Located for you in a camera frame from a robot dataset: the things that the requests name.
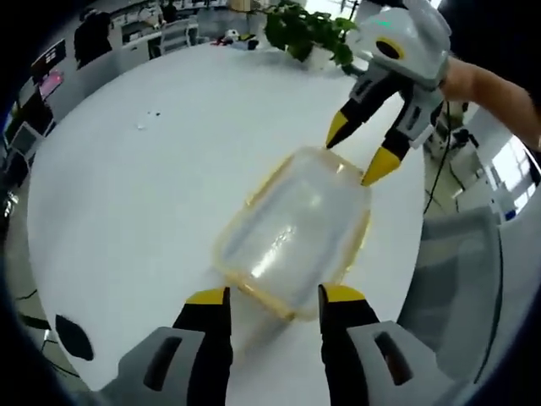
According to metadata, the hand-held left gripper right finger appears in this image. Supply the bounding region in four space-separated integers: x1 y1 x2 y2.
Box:
317 283 456 406

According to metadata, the black oval table grommet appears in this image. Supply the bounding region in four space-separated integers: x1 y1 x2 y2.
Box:
55 314 95 362

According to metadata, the white office desk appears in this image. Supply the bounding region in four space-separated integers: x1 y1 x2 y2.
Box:
120 16 199 60

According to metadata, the computer monitor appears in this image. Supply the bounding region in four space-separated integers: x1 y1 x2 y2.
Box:
30 38 68 85

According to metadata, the white plant pot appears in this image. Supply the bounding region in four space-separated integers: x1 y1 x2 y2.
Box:
308 45 336 71

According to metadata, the clear plastic food container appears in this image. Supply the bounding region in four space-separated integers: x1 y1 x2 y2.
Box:
212 145 374 322

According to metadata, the black cable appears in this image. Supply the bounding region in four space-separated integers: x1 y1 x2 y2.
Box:
422 99 452 217

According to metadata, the green potted plant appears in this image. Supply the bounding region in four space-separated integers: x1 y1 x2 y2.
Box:
265 0 360 77

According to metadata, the grey office chair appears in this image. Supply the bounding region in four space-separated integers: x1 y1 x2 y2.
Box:
396 206 506 384

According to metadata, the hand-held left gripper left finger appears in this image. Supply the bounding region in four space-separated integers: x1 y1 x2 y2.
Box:
99 286 234 406

